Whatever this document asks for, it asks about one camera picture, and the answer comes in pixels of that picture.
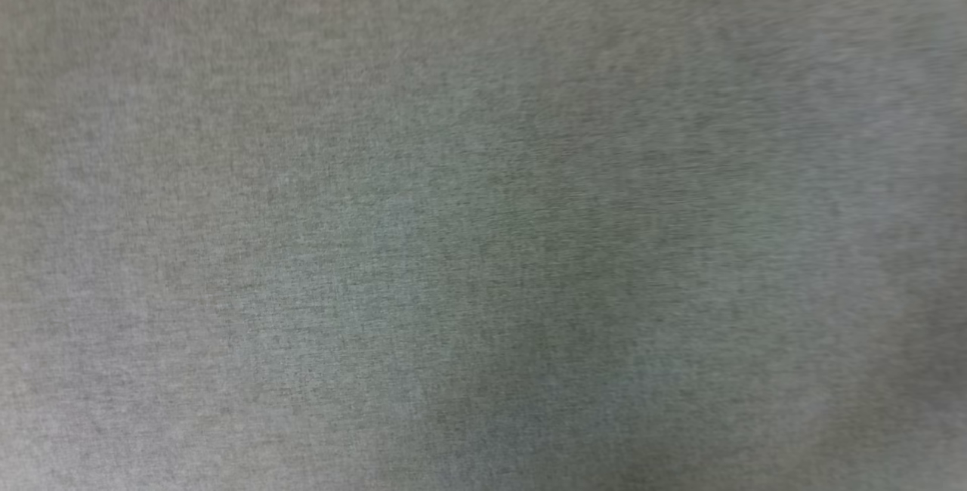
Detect grey fabric sofa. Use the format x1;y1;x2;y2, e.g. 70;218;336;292
0;0;967;491

